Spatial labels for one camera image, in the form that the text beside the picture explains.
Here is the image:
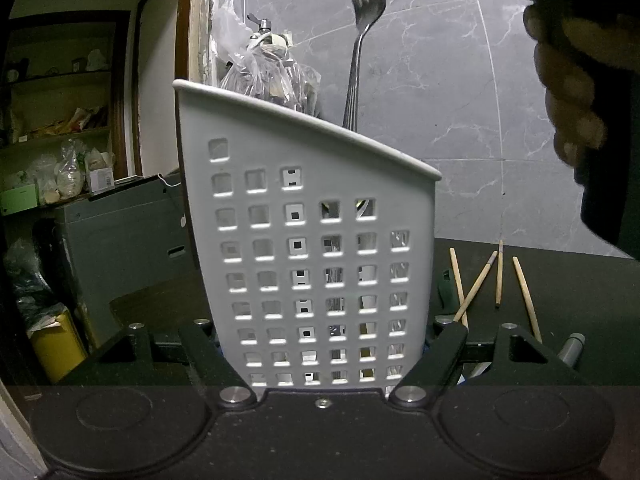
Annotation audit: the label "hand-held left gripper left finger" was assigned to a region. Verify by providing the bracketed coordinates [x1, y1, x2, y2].
[65, 319, 258, 407]

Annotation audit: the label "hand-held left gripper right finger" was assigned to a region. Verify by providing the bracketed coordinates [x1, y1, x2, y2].
[387, 321, 596, 407]

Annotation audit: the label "banded wooden chopstick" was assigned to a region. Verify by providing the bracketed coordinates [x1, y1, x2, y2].
[452, 251, 499, 323]
[495, 240, 505, 307]

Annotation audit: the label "steel fork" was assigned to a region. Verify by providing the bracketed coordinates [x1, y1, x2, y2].
[342, 0, 388, 131]

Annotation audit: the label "white perforated utensil basket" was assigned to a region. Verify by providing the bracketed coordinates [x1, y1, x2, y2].
[172, 79, 443, 396]

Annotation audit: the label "person's right hand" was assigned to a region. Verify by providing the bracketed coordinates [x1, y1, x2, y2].
[524, 4, 609, 167]

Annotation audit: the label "grey cabinet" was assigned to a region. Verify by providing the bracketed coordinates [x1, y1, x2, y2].
[54, 172, 203, 346]

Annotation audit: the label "yellow jerry can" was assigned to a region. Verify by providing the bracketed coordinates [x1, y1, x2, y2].
[29, 310, 90, 385]

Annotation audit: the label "large plastic bag dried goods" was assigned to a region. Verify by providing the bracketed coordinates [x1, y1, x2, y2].
[215, 45, 323, 118]

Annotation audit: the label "clear empty plastic bag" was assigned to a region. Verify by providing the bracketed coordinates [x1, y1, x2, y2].
[212, 0, 251, 61]

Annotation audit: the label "black plastic bag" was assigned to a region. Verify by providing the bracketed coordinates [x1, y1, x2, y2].
[2, 240, 58, 331]

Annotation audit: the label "small white box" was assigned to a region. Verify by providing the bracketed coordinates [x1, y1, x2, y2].
[85, 166, 117, 192]

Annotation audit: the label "clear bags of food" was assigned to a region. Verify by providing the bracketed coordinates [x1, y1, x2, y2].
[25, 139, 88, 203]

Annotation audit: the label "green box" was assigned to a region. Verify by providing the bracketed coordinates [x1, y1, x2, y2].
[0, 185, 39, 217]

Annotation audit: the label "wooden shelf unit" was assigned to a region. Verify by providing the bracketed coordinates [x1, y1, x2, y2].
[0, 12, 132, 208]

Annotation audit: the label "row of snack packets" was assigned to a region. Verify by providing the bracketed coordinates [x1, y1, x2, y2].
[15, 105, 110, 137]

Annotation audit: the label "wall faucet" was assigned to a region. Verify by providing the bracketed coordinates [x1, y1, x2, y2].
[247, 16, 292, 56]

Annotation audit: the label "wooden door frame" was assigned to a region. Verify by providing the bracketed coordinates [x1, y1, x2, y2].
[175, 0, 223, 86]

